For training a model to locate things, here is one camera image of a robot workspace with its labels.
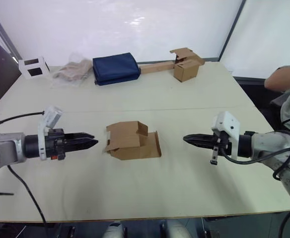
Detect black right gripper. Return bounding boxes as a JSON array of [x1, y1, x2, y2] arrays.
[[183, 130, 233, 166]]

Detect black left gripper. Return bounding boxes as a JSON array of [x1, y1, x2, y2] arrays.
[[45, 128, 99, 161]]

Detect long brown cardboard strip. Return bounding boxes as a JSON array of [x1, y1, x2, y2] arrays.
[[138, 60, 177, 75]]

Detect white box with black squares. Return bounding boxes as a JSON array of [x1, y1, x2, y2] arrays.
[[18, 56, 51, 80]]

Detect crumpled open cardboard box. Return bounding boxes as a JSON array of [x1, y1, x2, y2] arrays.
[[169, 48, 206, 66]]

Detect clear plastic bag brown contents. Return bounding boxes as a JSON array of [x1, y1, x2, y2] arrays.
[[51, 52, 94, 88]]

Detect navy blue fabric bag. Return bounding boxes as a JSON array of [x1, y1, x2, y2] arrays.
[[92, 52, 142, 87]]

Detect silver rounded shape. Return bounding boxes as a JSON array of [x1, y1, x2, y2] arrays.
[[102, 220, 126, 238]]

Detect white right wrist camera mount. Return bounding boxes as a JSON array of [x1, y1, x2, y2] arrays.
[[211, 111, 241, 160]]

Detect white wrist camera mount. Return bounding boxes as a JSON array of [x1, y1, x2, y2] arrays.
[[37, 106, 63, 161], [211, 111, 241, 160]]

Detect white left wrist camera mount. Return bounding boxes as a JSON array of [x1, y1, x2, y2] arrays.
[[37, 106, 63, 161]]

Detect grey metal frame post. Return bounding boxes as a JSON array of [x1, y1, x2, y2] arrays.
[[0, 0, 22, 60], [217, 0, 248, 62]]

